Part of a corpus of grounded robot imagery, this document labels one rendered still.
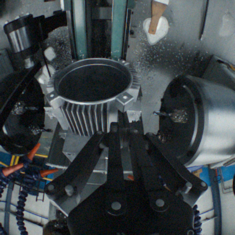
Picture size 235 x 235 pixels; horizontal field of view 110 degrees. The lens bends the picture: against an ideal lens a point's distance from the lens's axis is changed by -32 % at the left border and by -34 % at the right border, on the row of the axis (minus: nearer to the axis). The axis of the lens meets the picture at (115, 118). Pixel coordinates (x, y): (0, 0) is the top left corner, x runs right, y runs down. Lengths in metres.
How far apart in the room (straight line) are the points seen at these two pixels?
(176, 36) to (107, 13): 0.24
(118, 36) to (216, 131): 0.30
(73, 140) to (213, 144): 0.28
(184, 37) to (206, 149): 0.37
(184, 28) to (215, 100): 0.29
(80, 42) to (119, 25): 0.10
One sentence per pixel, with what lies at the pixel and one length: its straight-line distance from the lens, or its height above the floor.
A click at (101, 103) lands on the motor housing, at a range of 0.19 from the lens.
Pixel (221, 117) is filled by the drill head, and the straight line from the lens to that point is 0.28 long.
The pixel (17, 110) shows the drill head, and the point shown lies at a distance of 0.32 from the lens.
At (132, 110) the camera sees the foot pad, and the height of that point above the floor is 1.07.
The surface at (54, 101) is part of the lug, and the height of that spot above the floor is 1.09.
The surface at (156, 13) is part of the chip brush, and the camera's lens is 0.43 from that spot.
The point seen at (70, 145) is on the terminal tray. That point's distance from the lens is 0.24.
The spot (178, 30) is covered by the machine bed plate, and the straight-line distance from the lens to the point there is 0.47.
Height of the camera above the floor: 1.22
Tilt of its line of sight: 37 degrees down
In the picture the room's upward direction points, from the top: 179 degrees counter-clockwise
